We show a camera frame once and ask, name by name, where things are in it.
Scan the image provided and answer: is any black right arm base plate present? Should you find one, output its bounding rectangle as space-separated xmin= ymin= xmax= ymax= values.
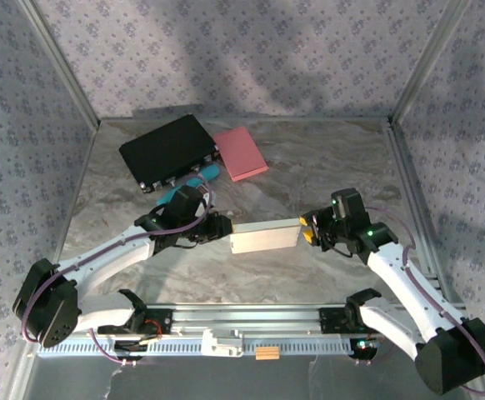
xmin=317 ymin=307 xmax=395 ymax=335

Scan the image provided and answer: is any white slotted cable duct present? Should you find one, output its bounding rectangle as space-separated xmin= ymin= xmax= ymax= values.
xmin=36 ymin=337 xmax=354 ymax=358

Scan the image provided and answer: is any pink paper box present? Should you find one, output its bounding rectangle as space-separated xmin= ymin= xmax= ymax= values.
xmin=212 ymin=127 xmax=269 ymax=183

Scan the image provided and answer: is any aluminium table edge bar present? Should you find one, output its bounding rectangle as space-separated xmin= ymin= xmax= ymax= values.
xmin=387 ymin=122 xmax=463 ymax=305

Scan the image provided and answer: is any aluminium frame post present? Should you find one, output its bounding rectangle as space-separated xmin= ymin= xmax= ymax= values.
xmin=17 ymin=0 xmax=102 ymax=128
xmin=387 ymin=0 xmax=475 ymax=126

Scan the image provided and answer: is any aluminium mounting rail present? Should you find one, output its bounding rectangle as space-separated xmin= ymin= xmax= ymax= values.
xmin=21 ymin=303 xmax=475 ymax=338

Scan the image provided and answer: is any black ribbed metal case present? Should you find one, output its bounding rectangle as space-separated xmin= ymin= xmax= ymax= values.
xmin=118 ymin=114 xmax=221 ymax=196

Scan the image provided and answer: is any grey metal plate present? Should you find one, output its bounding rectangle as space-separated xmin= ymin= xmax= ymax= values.
xmin=11 ymin=332 xmax=485 ymax=400

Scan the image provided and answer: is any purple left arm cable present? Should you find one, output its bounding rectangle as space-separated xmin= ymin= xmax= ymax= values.
xmin=20 ymin=178 xmax=215 ymax=368

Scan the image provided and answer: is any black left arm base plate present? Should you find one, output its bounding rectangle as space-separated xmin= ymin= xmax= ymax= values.
xmin=96 ymin=307 xmax=173 ymax=337

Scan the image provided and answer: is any teal toy microphone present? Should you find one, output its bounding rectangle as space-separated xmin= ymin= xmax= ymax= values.
xmin=155 ymin=164 xmax=222 ymax=206

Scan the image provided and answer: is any white plastic bracket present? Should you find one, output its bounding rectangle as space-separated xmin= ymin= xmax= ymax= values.
xmin=200 ymin=327 xmax=245 ymax=358

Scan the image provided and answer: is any white cardboard box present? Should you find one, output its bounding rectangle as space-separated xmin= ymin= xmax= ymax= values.
xmin=228 ymin=218 xmax=302 ymax=255

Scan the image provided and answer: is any black controller board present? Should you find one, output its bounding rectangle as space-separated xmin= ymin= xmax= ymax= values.
xmin=112 ymin=336 xmax=163 ymax=356
xmin=349 ymin=336 xmax=380 ymax=360

